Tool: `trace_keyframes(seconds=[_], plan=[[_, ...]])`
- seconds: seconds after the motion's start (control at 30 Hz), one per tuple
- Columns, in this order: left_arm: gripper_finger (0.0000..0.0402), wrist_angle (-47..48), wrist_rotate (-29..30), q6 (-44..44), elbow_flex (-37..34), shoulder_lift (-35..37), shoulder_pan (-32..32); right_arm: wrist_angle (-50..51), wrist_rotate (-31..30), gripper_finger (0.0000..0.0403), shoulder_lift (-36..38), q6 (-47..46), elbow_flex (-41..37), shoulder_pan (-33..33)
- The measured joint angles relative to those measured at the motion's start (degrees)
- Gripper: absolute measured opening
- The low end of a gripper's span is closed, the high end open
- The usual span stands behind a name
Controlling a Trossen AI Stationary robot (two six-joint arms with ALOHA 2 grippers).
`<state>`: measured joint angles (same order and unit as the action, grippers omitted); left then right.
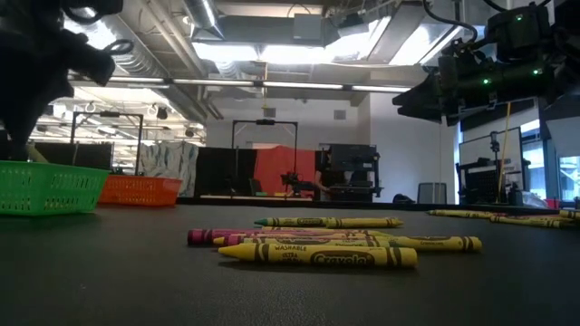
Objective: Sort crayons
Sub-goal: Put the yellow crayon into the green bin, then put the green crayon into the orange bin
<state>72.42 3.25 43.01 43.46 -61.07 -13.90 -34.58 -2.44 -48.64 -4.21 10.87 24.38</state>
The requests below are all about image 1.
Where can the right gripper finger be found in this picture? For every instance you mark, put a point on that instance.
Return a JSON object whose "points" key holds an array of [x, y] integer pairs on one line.
{"points": [[426, 113], [421, 93]]}

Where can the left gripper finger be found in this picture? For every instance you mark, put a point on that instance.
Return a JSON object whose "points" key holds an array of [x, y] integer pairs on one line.
{"points": [[16, 138]]}

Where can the magenta crayon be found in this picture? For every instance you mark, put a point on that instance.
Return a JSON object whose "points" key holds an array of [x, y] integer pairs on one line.
{"points": [[235, 240], [199, 236]]}

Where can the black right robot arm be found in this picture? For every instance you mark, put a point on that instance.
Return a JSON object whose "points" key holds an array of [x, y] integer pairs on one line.
{"points": [[566, 54]]}

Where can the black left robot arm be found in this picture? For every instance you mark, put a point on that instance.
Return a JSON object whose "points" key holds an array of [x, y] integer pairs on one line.
{"points": [[22, 13]]}

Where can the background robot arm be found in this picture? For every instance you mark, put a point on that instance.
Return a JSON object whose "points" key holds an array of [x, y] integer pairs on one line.
{"points": [[292, 177]]}

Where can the white board panel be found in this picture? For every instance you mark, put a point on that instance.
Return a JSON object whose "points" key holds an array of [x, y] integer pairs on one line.
{"points": [[476, 145]]}

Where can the green plastic basket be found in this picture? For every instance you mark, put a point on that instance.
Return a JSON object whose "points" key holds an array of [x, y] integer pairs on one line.
{"points": [[45, 190]]}

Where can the black screen panel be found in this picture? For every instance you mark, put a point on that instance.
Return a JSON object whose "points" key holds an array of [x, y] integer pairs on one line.
{"points": [[90, 156]]}

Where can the grey bin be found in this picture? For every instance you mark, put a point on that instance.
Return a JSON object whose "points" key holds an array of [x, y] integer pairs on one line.
{"points": [[431, 194]]}

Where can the black equipment cart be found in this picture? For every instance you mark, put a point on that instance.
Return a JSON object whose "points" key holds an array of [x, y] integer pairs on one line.
{"points": [[358, 158]]}

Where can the black equipment rack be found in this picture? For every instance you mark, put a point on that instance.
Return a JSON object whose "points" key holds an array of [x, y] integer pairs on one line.
{"points": [[480, 181]]}

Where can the black bag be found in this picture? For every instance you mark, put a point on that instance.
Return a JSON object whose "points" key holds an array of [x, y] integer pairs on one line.
{"points": [[403, 199]]}

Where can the ceiling strip light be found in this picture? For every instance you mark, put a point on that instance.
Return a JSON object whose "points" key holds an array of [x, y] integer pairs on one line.
{"points": [[299, 85]]}

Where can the person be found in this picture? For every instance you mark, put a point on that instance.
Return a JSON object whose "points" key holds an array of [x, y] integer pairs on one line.
{"points": [[322, 181]]}

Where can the grey ceiling box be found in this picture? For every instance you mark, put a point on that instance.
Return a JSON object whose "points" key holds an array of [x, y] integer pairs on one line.
{"points": [[308, 27]]}

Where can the orange plastic basket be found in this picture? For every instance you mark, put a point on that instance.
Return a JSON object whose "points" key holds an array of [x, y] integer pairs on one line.
{"points": [[140, 192]]}

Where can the crayon pile right middle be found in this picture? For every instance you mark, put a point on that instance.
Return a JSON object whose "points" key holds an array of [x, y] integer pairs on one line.
{"points": [[571, 214]]}

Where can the leaf patterned tarp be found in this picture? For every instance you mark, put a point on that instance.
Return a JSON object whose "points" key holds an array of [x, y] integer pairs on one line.
{"points": [[167, 167]]}

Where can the red partition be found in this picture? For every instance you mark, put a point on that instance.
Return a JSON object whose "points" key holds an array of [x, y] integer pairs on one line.
{"points": [[276, 167]]}

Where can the black partition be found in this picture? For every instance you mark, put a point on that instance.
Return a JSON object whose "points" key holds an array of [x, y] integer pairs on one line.
{"points": [[222, 172]]}

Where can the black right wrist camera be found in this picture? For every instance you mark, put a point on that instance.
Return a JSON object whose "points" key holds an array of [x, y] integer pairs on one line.
{"points": [[516, 36]]}

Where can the black gantry frame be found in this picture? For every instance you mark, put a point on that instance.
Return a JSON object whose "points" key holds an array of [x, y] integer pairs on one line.
{"points": [[106, 114], [265, 121]]}

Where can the grey wall vent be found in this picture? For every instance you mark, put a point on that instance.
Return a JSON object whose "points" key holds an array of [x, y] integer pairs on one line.
{"points": [[269, 112], [340, 115]]}

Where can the black aluminium table frame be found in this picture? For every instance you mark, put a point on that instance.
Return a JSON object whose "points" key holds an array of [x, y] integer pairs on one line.
{"points": [[362, 204]]}

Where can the silver ventilation duct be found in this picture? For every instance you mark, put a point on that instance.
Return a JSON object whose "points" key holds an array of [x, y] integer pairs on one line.
{"points": [[204, 18]]}

